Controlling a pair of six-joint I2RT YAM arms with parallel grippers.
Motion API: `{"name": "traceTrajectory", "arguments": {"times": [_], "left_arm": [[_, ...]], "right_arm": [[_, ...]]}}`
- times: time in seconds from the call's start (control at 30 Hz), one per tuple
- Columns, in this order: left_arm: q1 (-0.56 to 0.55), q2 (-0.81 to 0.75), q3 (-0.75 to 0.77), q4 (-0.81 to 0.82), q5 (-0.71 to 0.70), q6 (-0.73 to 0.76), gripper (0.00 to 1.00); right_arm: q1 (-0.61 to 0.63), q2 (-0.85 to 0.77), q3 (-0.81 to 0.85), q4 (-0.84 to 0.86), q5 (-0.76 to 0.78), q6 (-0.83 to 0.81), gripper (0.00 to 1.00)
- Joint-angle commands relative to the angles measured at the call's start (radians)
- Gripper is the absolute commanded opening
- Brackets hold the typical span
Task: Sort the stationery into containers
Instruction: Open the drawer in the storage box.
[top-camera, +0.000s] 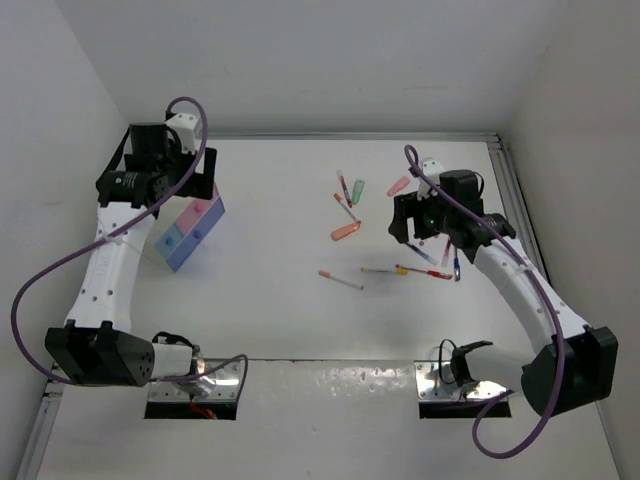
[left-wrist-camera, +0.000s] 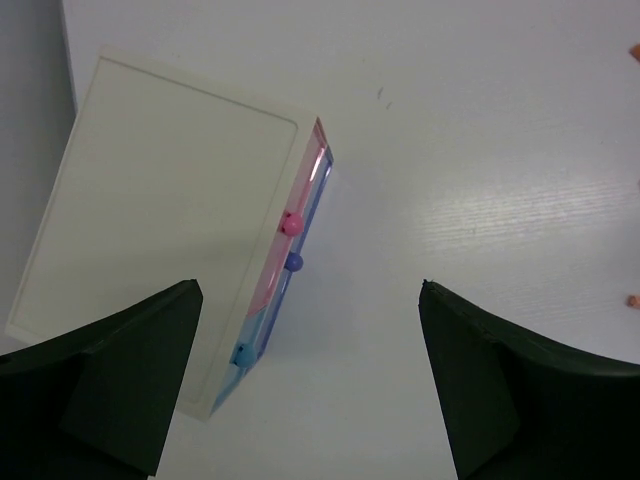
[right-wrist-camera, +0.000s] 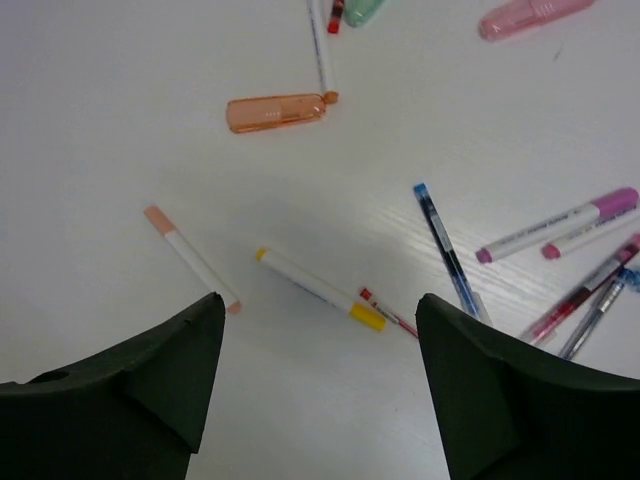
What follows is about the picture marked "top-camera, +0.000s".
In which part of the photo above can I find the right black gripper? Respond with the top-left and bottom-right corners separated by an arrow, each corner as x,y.
388,183 -> 454,243

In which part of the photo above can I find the purple-blue drawer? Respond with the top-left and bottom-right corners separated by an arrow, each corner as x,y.
166,197 -> 225,272

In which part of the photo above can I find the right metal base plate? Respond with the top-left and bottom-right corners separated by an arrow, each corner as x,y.
414,360 -> 506,404

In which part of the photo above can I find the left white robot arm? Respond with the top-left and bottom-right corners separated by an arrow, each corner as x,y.
45,113 -> 217,387

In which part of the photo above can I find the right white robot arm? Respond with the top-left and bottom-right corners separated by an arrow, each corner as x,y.
388,170 -> 618,414

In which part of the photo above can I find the white pen orange cap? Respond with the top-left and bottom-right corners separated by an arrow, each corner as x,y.
318,270 -> 364,291

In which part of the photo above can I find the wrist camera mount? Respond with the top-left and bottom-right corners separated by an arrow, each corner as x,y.
165,113 -> 202,154
417,157 -> 445,200

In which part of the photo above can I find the pink drawer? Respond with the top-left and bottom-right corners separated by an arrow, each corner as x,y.
175,196 -> 220,236

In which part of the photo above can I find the yellow capped pen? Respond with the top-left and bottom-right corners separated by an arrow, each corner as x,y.
360,267 -> 409,276

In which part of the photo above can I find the light blue small drawer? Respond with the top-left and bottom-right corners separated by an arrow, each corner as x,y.
154,223 -> 184,258

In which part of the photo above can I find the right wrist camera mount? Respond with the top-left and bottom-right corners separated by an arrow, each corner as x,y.
417,157 -> 445,200

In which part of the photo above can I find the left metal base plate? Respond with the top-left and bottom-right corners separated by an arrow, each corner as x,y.
147,356 -> 246,403

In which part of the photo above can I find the dark blue pen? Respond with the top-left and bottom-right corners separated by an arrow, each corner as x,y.
454,246 -> 461,282

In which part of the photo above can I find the blue striped pen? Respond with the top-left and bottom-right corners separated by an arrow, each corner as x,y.
406,243 -> 438,266

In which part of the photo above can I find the orange capped marker pen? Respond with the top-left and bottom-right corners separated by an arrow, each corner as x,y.
333,193 -> 360,223

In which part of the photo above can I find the red gel pen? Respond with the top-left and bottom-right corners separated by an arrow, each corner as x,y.
396,264 -> 454,280

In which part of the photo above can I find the dark red pen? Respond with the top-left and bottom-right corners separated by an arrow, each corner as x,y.
441,238 -> 452,267

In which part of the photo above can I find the metal base plate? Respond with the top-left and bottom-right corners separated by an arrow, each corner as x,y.
147,356 -> 246,403
414,360 -> 506,404

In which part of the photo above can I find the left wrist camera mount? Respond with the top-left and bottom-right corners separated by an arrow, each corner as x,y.
165,113 -> 202,154

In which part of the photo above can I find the green correction tape case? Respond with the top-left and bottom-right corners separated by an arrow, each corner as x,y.
351,179 -> 365,205

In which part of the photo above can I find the pink correction tape case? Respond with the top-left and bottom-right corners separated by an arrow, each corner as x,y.
387,176 -> 410,197

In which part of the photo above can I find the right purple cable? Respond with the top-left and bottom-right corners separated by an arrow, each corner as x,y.
403,144 -> 566,460

